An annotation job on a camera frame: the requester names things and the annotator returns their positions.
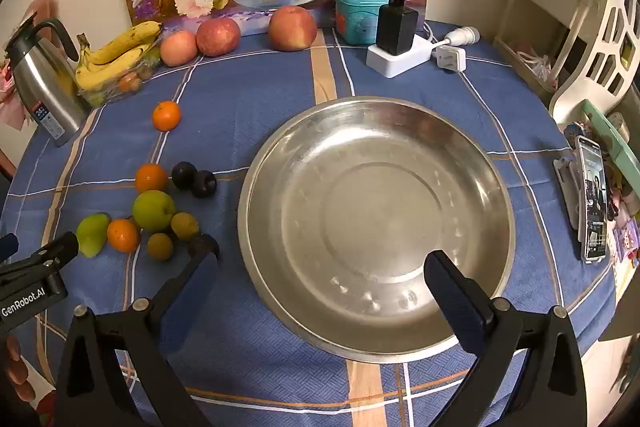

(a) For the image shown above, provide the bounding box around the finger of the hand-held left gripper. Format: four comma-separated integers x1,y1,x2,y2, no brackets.
0,232,80,280
0,233,20,263

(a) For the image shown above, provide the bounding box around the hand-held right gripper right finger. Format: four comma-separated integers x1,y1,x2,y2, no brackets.
424,250,588,427

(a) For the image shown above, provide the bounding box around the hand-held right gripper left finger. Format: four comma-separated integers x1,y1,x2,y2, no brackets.
54,248,221,427

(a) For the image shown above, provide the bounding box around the green mango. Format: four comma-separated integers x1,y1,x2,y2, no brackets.
75,213,112,258

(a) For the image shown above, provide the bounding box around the dark plum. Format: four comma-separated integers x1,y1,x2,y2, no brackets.
171,161,197,190
188,234,221,260
191,170,218,199

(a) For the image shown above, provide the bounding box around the olive brown round fruit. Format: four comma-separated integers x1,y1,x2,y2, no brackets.
170,212,200,242
147,232,174,262

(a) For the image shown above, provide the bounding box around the orange tangerine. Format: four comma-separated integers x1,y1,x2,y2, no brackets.
135,163,169,194
152,101,181,132
106,218,141,253

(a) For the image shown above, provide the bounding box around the green apple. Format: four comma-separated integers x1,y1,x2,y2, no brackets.
132,190,177,232

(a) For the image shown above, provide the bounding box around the stainless steel basin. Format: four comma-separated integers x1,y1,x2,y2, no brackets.
238,96,517,364

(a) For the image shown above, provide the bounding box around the person's left hand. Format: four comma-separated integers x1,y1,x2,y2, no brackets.
2,334,40,407

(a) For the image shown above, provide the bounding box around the grey phone stand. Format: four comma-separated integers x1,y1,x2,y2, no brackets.
552,155,583,230

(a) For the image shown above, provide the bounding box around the blue plaid tablecloth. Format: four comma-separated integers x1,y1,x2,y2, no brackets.
0,19,618,427

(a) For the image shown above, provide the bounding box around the stainless steel kettle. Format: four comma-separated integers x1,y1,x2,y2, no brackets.
4,13,93,148

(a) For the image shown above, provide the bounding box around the smartphone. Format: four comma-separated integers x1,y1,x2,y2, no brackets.
575,135,610,264

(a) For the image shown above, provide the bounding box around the clear plastic fruit container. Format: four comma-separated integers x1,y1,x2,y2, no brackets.
80,47,163,108

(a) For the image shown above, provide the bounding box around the yellow banana bunch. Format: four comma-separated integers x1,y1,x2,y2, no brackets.
75,21,164,92

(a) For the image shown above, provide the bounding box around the green flat box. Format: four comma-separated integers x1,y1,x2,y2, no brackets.
582,99,640,188

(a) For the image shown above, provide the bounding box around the pale orange apple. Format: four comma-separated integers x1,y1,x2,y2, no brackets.
160,29,199,68

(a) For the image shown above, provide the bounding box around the white square plug adapter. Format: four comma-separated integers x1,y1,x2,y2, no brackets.
431,45,467,73

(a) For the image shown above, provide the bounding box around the white power strip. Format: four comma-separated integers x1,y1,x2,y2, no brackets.
365,34,435,79

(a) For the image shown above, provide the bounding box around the clear plastic bag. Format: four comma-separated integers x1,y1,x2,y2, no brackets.
517,49,558,90

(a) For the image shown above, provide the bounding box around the white round plug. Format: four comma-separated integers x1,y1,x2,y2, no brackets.
444,27,481,46

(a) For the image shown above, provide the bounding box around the black power adapter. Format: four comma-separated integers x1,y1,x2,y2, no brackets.
376,0,420,56

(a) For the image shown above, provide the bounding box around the large red apple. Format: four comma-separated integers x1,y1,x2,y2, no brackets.
268,6,318,52

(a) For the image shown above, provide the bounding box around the teal tin box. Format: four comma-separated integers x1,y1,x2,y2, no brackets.
334,0,396,45

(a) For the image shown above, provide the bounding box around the white lattice plastic chair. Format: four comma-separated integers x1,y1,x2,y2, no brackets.
549,0,640,128

